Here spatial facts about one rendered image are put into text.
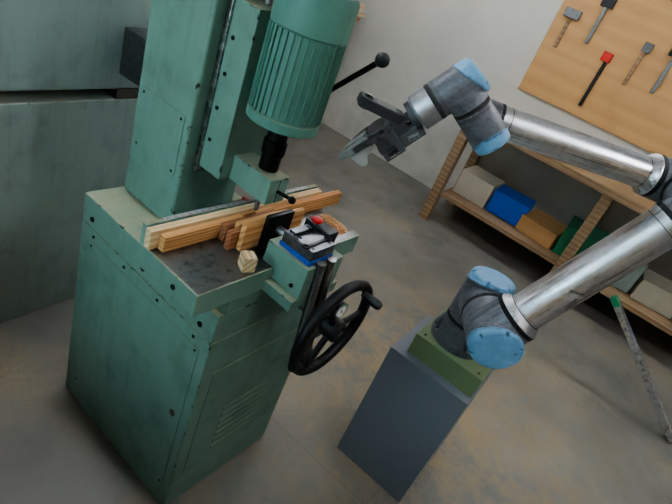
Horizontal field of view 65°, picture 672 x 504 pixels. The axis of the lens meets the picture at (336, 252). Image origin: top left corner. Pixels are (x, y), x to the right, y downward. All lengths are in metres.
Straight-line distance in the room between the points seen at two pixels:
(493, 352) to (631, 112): 2.95
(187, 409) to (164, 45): 0.93
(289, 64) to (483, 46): 3.42
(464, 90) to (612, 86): 3.06
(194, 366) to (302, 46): 0.80
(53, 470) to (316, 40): 1.47
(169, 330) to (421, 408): 0.87
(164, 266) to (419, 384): 0.96
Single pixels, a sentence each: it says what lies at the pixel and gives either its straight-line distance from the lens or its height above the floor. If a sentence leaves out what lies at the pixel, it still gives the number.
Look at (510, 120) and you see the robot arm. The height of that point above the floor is 1.36.
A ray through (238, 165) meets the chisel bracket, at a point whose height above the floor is 1.05.
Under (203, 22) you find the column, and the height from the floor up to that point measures 1.34.
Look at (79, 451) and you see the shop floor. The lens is 1.98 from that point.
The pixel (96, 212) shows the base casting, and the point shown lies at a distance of 1.58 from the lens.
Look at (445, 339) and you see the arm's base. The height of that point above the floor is 0.66.
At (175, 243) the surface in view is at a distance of 1.25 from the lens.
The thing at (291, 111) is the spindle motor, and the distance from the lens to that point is 1.20.
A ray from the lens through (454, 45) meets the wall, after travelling 4.60.
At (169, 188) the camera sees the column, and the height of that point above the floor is 0.91.
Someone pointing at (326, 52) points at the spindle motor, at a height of 1.40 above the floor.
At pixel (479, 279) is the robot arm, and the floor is 0.89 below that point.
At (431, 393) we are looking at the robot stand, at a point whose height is 0.50.
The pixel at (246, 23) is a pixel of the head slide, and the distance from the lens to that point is 1.27.
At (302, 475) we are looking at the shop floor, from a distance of 2.05.
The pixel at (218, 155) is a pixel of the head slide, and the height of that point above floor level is 1.06.
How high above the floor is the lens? 1.63
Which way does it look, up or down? 30 degrees down
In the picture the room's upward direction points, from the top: 22 degrees clockwise
